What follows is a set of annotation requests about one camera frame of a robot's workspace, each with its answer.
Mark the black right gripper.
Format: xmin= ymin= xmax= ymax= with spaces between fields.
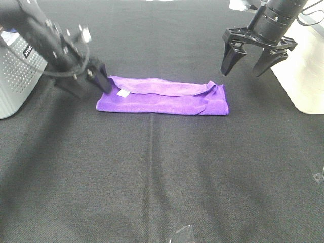
xmin=221 ymin=27 xmax=297 ymax=77

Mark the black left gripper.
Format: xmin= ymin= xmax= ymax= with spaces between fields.
xmin=47 ymin=34 xmax=112 ymax=99

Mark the purple microfiber towel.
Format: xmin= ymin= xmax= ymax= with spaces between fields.
xmin=96 ymin=76 xmax=229 ymax=116

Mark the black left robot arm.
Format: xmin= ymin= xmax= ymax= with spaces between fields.
xmin=1 ymin=1 xmax=112 ymax=98

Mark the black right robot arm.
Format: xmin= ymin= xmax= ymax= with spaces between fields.
xmin=221 ymin=0 xmax=307 ymax=77

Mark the white plastic storage bin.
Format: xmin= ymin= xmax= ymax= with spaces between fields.
xmin=269 ymin=17 xmax=324 ymax=115

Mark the grey perforated plastic basket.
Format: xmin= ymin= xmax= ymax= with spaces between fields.
xmin=1 ymin=31 xmax=47 ymax=119

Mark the black table cover cloth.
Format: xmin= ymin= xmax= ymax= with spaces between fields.
xmin=1 ymin=1 xmax=323 ymax=242

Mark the clear tape piece right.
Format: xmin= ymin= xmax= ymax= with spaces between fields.
xmin=312 ymin=168 xmax=324 ymax=184

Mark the clear tape piece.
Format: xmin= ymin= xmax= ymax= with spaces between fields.
xmin=312 ymin=168 xmax=324 ymax=184
xmin=168 ymin=225 xmax=195 ymax=243

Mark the clear tape piece bottom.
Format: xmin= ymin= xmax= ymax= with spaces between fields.
xmin=168 ymin=225 xmax=195 ymax=243

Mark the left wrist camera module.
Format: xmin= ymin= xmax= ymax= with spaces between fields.
xmin=77 ymin=25 xmax=92 ymax=44

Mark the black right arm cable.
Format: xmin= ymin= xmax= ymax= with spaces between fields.
xmin=295 ymin=0 xmax=324 ymax=26

